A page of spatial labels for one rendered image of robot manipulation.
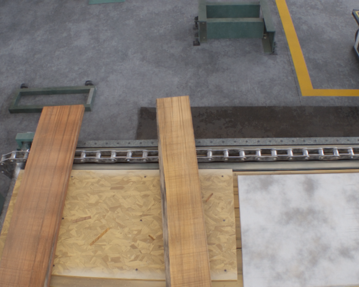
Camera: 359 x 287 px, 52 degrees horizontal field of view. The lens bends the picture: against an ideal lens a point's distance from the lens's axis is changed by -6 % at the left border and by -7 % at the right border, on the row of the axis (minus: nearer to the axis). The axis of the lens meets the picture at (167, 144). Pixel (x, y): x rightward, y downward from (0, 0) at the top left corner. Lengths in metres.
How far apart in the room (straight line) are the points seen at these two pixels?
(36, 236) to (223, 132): 1.67
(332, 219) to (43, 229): 1.07
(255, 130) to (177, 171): 1.37
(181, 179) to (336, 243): 0.62
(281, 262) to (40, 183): 0.96
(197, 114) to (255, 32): 0.98
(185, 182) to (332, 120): 1.72
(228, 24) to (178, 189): 2.15
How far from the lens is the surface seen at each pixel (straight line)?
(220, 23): 3.38
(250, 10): 3.66
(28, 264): 1.46
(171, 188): 1.48
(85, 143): 1.75
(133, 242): 1.44
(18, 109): 3.25
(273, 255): 1.41
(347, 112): 3.08
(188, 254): 1.35
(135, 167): 1.62
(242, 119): 2.86
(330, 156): 1.68
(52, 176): 1.62
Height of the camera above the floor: 2.12
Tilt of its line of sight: 51 degrees down
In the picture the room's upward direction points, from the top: 7 degrees counter-clockwise
